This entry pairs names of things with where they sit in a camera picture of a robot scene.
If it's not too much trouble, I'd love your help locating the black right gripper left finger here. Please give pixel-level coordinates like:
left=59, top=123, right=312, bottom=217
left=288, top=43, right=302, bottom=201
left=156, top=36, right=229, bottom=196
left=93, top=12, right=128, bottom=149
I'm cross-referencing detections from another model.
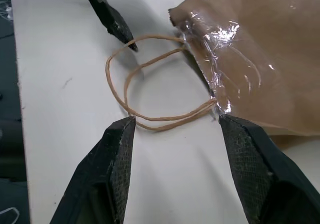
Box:
left=49, top=116, right=137, bottom=224

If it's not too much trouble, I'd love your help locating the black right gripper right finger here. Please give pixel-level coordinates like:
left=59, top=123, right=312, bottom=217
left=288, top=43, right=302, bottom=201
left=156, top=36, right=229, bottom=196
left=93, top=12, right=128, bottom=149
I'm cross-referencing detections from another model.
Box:
left=218, top=114, right=320, bottom=224

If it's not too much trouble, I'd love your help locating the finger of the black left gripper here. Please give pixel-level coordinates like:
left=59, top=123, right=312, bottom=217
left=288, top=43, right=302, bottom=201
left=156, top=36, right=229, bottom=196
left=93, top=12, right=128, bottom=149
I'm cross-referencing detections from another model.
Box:
left=74, top=0, right=139, bottom=51

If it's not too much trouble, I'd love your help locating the brown paper bag with handles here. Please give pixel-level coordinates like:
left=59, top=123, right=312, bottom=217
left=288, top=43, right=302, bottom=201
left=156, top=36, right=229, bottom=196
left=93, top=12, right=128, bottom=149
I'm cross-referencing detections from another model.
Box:
left=105, top=0, right=320, bottom=138

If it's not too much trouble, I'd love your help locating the white cable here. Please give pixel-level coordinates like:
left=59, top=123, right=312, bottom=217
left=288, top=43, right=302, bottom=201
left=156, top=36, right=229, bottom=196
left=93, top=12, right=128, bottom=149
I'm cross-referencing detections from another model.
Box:
left=0, top=206, right=20, bottom=223

